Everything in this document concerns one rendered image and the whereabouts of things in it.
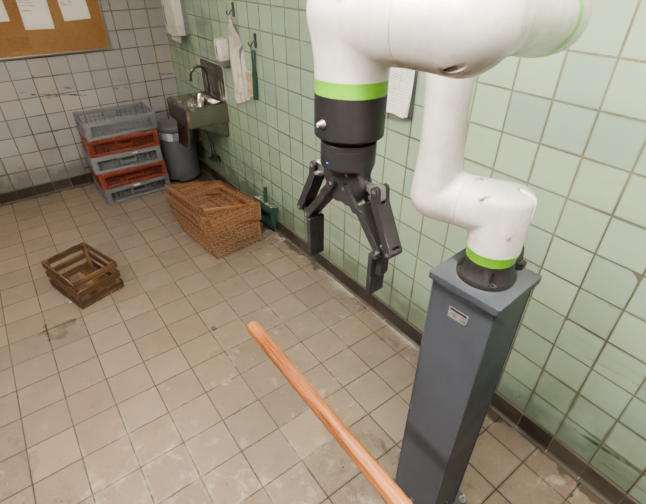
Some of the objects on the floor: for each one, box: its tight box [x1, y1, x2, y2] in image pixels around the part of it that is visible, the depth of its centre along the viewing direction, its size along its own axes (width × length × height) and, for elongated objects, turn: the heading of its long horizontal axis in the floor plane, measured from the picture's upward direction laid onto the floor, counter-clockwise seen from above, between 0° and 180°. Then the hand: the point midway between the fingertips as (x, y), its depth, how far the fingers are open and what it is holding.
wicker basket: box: [169, 202, 262, 259], centre depth 337 cm, size 49×56×28 cm
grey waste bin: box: [157, 118, 201, 184], centre depth 425 cm, size 37×37×55 cm
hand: (343, 264), depth 67 cm, fingers open, 13 cm apart
